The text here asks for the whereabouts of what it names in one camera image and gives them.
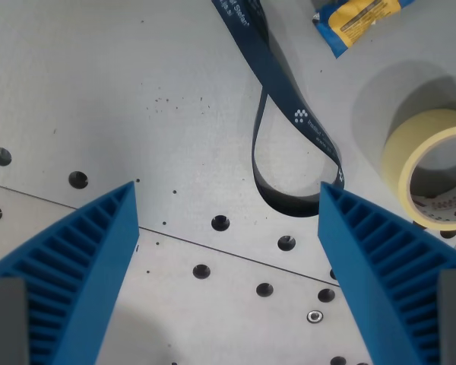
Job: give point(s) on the silver screw in table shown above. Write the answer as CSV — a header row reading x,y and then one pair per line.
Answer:
x,y
314,316

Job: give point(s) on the yellow masking tape roll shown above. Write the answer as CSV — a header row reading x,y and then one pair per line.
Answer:
x,y
404,159

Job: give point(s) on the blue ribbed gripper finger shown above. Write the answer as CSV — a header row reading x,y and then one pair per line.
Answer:
x,y
87,262
380,262

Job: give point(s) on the blue and yellow snack wrapper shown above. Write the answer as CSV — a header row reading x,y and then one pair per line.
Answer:
x,y
351,23

